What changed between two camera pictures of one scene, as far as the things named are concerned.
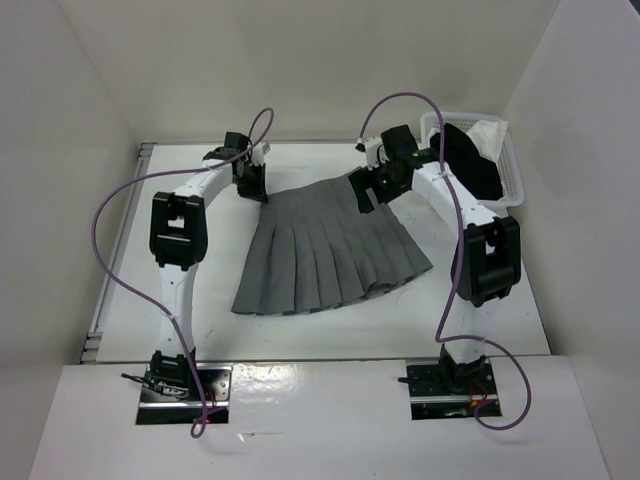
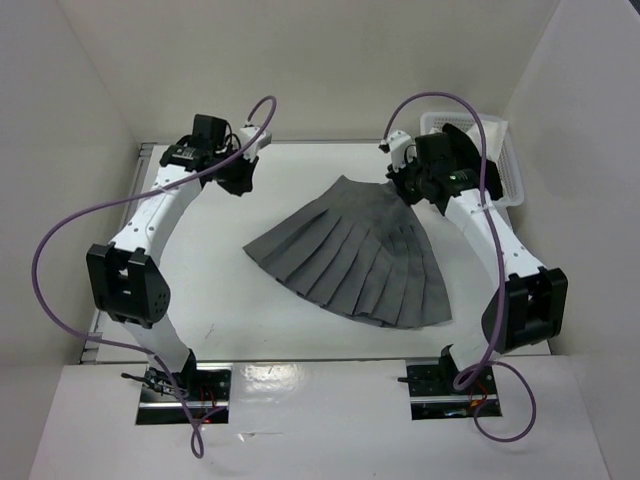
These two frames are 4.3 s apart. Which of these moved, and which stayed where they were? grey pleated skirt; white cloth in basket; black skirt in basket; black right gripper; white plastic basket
Moved: black right gripper; grey pleated skirt
Stayed: black skirt in basket; white plastic basket; white cloth in basket
